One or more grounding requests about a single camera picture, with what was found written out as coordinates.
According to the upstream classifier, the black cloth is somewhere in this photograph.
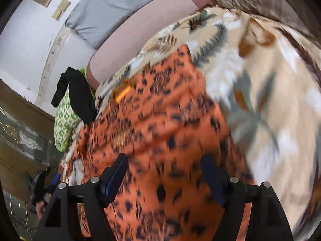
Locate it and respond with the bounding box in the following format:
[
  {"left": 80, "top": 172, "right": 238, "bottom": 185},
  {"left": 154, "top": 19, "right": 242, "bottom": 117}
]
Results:
[{"left": 51, "top": 67, "right": 98, "bottom": 125}]

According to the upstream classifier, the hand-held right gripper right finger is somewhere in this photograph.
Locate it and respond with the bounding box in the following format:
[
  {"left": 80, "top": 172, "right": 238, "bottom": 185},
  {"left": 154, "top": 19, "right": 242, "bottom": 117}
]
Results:
[{"left": 200, "top": 154, "right": 294, "bottom": 241}]

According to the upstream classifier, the grey pillow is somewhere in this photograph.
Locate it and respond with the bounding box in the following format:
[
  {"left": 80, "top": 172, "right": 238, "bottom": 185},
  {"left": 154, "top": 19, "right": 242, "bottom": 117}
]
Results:
[{"left": 65, "top": 0, "right": 185, "bottom": 49}]

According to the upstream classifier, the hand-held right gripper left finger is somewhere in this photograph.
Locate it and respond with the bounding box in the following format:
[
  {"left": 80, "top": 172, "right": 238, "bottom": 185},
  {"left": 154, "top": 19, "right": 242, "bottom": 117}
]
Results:
[{"left": 35, "top": 153, "right": 129, "bottom": 241}]

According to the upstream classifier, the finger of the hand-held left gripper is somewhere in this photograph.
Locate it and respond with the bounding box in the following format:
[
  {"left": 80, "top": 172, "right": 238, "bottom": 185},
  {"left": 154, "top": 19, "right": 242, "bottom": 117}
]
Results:
[{"left": 50, "top": 173, "right": 62, "bottom": 189}]

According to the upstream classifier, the green white patterned pillow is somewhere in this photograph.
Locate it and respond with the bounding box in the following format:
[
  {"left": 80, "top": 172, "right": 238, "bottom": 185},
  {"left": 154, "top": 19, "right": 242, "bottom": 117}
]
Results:
[{"left": 54, "top": 66, "right": 97, "bottom": 152}]

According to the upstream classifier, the orange black patterned garment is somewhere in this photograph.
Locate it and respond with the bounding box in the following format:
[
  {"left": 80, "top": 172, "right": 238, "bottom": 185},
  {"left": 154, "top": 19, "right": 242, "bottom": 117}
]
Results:
[{"left": 59, "top": 44, "right": 254, "bottom": 241}]

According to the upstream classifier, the wooden cabinet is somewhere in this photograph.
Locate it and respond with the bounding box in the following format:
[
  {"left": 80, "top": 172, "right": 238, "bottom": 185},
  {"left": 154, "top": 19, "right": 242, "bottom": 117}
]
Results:
[{"left": 0, "top": 79, "right": 63, "bottom": 231}]

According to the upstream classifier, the beige floral blanket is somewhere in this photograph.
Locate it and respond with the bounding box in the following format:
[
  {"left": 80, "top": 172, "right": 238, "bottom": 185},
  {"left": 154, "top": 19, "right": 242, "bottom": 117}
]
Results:
[{"left": 60, "top": 6, "right": 321, "bottom": 241}]

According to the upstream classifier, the large beige wall plate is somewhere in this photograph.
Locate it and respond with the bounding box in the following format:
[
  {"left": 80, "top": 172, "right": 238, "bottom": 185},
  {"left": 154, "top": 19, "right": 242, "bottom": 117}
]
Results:
[{"left": 58, "top": 0, "right": 71, "bottom": 12}]

